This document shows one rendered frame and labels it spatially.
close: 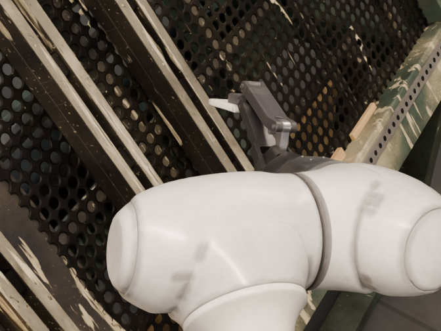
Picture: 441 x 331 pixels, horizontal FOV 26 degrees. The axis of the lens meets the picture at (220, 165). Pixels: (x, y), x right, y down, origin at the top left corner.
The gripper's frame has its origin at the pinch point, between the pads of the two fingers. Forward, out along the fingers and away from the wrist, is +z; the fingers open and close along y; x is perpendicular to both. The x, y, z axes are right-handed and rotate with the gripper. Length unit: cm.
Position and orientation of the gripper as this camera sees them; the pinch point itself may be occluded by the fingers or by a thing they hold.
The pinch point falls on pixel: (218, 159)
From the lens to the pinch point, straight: 113.5
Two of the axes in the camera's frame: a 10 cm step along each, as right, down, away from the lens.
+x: -9.0, -0.1, -4.3
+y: 0.9, -9.8, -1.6
